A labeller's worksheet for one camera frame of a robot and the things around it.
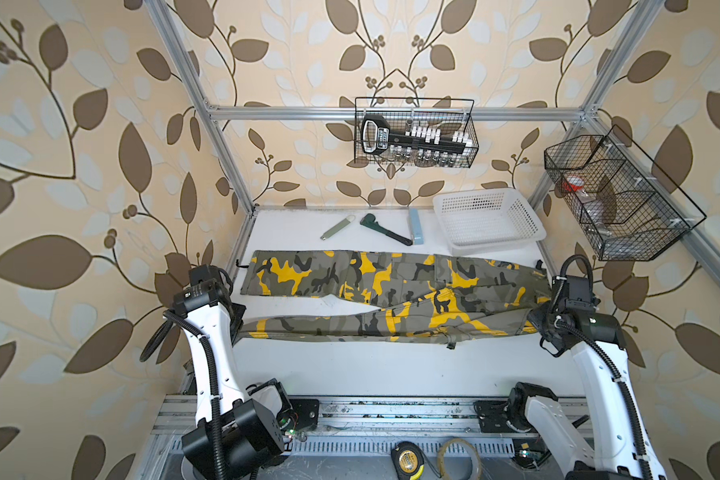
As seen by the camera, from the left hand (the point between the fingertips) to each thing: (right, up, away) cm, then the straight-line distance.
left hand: (234, 326), depth 73 cm
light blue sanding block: (+51, +27, +39) cm, 69 cm away
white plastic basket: (+79, +28, +42) cm, 93 cm away
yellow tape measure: (+42, -28, -6) cm, 51 cm away
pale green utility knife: (+21, +26, +42) cm, 54 cm away
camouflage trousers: (+28, +3, +24) cm, 37 cm away
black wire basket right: (+98, +30, +1) cm, 102 cm away
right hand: (+78, -1, +2) cm, 78 cm away
